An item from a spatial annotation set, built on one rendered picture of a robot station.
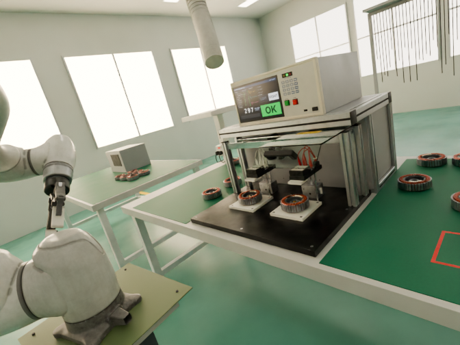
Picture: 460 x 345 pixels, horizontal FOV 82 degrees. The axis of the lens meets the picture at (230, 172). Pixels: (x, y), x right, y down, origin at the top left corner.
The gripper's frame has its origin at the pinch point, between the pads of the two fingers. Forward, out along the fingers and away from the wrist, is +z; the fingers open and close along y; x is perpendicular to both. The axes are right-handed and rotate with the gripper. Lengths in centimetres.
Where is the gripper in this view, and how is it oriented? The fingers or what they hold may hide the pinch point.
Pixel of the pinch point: (53, 235)
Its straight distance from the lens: 97.9
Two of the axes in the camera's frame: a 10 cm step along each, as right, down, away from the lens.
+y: -5.4, 6.3, 5.6
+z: 3.0, 7.7, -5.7
